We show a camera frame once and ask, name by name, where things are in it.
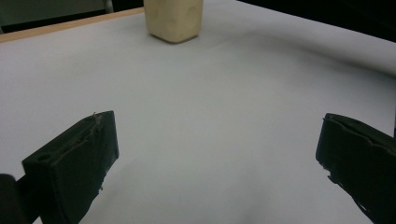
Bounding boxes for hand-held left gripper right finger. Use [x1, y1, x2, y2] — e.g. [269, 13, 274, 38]
[315, 112, 396, 224]

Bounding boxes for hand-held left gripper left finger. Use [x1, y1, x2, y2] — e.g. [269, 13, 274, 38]
[21, 110, 120, 224]

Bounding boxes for cream square cup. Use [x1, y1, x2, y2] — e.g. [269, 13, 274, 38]
[143, 0, 205, 45]

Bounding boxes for white table mat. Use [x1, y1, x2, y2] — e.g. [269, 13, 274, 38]
[0, 0, 396, 224]

